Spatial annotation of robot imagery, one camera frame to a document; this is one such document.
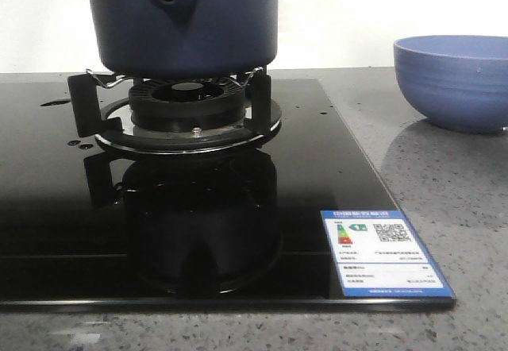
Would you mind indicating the dark blue cooking pot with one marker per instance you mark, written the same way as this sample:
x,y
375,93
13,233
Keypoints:
x,y
185,38

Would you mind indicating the blue ceramic bowl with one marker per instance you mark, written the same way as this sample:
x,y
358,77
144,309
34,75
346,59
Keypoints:
x,y
459,82

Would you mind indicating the black pot support grate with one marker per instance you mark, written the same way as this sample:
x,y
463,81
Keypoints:
x,y
101,108

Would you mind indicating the black round gas burner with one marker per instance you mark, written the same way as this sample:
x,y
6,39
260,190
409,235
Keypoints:
x,y
177,106

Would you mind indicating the blue white energy label sticker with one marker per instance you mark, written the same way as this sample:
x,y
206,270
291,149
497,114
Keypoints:
x,y
377,254

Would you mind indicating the black glass gas cooktop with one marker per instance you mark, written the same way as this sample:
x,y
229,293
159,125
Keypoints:
x,y
256,230

